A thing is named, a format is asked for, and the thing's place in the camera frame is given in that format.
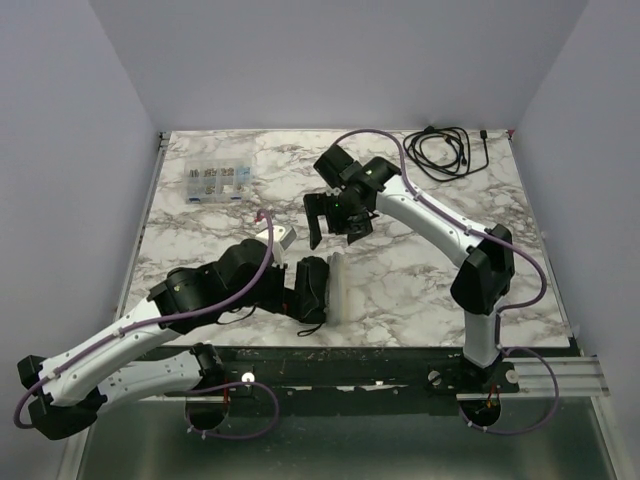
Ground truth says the black umbrella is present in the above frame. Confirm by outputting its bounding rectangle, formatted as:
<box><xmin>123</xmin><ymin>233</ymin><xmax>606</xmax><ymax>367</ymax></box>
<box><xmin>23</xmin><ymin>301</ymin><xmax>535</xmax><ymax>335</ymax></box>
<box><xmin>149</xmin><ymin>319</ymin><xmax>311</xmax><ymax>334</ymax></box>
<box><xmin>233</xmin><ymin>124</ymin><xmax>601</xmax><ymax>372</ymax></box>
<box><xmin>291</xmin><ymin>256</ymin><xmax>329</xmax><ymax>337</ymax></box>

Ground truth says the beige zippered umbrella case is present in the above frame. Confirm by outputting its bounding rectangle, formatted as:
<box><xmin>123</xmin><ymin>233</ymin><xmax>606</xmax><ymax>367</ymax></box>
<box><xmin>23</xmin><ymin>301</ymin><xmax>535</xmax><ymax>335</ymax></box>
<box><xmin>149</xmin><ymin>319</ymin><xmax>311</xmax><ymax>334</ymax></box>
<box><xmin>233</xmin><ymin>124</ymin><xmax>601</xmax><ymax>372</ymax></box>
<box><xmin>325</xmin><ymin>253</ymin><xmax>350</xmax><ymax>326</ymax></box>

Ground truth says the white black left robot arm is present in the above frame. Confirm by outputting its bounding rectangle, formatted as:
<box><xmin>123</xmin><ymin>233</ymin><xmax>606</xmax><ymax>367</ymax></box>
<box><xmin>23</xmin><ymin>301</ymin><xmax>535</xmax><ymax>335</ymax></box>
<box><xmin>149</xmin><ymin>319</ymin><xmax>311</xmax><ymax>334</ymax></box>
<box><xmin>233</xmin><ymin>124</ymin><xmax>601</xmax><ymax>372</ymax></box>
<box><xmin>14</xmin><ymin>238</ymin><xmax>296</xmax><ymax>440</ymax></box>

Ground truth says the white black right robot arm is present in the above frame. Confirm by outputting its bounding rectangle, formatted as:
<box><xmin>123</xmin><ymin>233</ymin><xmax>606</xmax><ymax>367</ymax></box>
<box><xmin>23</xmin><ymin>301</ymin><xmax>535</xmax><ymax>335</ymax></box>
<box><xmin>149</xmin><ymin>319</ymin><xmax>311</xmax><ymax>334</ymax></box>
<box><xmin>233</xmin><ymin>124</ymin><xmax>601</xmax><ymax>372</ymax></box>
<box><xmin>303</xmin><ymin>145</ymin><xmax>515</xmax><ymax>368</ymax></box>

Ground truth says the clear plastic screw organizer box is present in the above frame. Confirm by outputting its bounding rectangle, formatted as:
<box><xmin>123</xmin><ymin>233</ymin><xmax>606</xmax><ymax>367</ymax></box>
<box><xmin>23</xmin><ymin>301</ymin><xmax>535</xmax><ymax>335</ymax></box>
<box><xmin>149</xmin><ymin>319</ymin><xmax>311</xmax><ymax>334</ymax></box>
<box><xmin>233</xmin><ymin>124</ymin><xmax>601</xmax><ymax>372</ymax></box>
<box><xmin>182</xmin><ymin>158</ymin><xmax>253</xmax><ymax>204</ymax></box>

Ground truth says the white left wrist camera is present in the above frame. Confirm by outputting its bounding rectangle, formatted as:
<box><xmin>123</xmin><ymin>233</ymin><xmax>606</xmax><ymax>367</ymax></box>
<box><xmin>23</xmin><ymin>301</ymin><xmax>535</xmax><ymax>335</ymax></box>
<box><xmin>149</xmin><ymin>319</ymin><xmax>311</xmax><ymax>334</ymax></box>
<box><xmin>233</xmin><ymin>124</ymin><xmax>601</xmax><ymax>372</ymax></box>
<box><xmin>270</xmin><ymin>225</ymin><xmax>297</xmax><ymax>267</ymax></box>

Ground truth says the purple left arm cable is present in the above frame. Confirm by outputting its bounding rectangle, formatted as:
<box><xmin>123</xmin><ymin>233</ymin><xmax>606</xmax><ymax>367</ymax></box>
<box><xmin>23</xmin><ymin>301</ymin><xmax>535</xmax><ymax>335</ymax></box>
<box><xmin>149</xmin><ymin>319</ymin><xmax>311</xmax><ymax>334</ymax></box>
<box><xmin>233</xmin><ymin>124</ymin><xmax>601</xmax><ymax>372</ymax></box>
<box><xmin>13</xmin><ymin>209</ymin><xmax>275</xmax><ymax>431</ymax></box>

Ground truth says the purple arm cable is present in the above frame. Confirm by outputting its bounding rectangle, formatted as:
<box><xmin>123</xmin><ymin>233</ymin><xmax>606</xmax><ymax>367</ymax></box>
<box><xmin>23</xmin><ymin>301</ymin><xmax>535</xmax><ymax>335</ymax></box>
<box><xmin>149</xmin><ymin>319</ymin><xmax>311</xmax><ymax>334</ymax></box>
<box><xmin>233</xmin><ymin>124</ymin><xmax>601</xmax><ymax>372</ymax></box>
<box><xmin>13</xmin><ymin>209</ymin><xmax>275</xmax><ymax>431</ymax></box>
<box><xmin>332</xmin><ymin>128</ymin><xmax>549</xmax><ymax>314</ymax></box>

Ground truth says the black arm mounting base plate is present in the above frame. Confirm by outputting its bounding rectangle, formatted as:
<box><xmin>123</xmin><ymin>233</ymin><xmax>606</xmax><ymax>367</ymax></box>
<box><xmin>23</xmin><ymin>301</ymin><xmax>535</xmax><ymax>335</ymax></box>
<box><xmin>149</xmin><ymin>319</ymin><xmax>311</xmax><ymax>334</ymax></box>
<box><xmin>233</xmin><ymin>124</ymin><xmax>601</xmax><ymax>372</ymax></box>
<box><xmin>179</xmin><ymin>344</ymin><xmax>521</xmax><ymax>416</ymax></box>

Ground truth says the black usb cable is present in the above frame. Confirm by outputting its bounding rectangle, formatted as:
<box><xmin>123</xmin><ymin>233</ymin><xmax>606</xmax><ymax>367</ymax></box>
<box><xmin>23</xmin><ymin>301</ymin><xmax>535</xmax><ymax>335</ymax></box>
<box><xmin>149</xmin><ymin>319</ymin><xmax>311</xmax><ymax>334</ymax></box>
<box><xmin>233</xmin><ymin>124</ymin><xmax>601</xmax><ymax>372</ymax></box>
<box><xmin>402</xmin><ymin>124</ymin><xmax>492</xmax><ymax>183</ymax></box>

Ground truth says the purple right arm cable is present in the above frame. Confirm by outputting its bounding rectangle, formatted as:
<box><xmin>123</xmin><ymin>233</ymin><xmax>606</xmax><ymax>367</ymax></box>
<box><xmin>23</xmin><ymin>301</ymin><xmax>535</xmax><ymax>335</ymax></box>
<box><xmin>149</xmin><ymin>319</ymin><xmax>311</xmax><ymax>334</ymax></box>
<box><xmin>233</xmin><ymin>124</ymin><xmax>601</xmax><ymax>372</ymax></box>
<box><xmin>332</xmin><ymin>128</ymin><xmax>549</xmax><ymax>314</ymax></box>

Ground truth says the aluminium front rail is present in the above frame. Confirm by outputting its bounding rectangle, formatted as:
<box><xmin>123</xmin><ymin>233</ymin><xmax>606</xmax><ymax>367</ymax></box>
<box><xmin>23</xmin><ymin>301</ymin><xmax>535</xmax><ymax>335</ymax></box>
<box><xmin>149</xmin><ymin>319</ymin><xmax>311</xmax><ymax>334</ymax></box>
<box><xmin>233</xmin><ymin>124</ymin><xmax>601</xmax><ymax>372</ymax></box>
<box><xmin>447</xmin><ymin>357</ymin><xmax>610</xmax><ymax>401</ymax></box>

